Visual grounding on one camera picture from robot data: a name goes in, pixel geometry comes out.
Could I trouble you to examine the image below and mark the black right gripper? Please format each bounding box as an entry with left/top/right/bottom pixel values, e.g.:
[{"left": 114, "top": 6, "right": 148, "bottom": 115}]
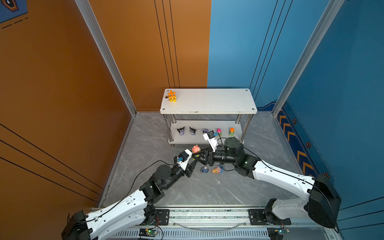
[{"left": 192, "top": 146, "right": 238, "bottom": 168}]

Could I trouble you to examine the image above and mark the grey donkey toy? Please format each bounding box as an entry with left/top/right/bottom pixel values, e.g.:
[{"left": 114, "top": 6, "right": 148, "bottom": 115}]
[{"left": 201, "top": 166, "right": 209, "bottom": 174}]

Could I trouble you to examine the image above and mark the blue small toy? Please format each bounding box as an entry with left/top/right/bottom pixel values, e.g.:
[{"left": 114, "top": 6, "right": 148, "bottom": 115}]
[{"left": 212, "top": 166, "right": 225, "bottom": 174}]

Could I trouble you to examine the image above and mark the black purple kuromi figure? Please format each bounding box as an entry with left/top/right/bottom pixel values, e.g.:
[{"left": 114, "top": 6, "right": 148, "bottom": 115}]
[{"left": 177, "top": 127, "right": 185, "bottom": 136}]

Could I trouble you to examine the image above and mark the green truck orange top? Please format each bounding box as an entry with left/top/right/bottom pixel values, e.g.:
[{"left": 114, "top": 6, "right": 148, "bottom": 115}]
[{"left": 229, "top": 128, "right": 235, "bottom": 137}]

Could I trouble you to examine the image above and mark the orange fox toy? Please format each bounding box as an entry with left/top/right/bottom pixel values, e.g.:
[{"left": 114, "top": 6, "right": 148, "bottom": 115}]
[{"left": 168, "top": 90, "right": 177, "bottom": 102}]

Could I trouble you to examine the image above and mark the pink pig toy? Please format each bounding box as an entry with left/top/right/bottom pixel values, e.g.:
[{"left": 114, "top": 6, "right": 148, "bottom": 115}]
[{"left": 192, "top": 145, "right": 201, "bottom": 154}]

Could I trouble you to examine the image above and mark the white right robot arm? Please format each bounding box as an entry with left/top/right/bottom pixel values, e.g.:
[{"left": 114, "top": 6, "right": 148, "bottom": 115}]
[{"left": 193, "top": 137, "right": 342, "bottom": 229}]

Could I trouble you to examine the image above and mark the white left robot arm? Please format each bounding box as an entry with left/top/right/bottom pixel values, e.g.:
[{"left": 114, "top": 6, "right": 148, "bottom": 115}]
[{"left": 61, "top": 161, "right": 197, "bottom": 240}]

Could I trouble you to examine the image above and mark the white two-tier metal shelf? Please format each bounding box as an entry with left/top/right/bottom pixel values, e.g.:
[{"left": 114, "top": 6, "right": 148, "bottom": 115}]
[{"left": 160, "top": 89, "right": 258, "bottom": 146}]

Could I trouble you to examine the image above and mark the green circuit board left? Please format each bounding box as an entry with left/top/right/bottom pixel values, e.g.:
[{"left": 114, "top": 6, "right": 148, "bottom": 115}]
[{"left": 139, "top": 228, "right": 159, "bottom": 239}]

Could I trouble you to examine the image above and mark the circuit board right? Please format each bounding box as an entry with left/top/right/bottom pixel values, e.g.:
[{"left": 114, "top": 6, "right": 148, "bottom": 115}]
[{"left": 267, "top": 228, "right": 291, "bottom": 240}]

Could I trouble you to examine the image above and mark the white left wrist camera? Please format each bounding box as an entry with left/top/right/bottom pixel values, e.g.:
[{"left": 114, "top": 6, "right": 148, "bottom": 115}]
[{"left": 175, "top": 149, "right": 193, "bottom": 171}]

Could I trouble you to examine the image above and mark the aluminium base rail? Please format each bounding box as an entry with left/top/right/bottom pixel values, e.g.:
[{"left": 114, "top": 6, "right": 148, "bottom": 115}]
[{"left": 107, "top": 206, "right": 343, "bottom": 240}]

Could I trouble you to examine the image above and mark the aluminium corner post left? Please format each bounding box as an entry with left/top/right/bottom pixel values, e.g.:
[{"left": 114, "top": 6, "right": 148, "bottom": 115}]
[{"left": 75, "top": 0, "right": 137, "bottom": 117}]

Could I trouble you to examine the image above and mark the aluminium corner post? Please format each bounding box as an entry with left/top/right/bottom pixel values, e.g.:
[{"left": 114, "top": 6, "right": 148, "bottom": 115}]
[
  {"left": 75, "top": 0, "right": 137, "bottom": 117},
  {"left": 272, "top": 0, "right": 345, "bottom": 117}
]

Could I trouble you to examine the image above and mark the aluminium corner post right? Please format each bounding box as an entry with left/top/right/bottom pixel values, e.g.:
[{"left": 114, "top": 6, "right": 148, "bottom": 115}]
[{"left": 272, "top": 0, "right": 345, "bottom": 117}]

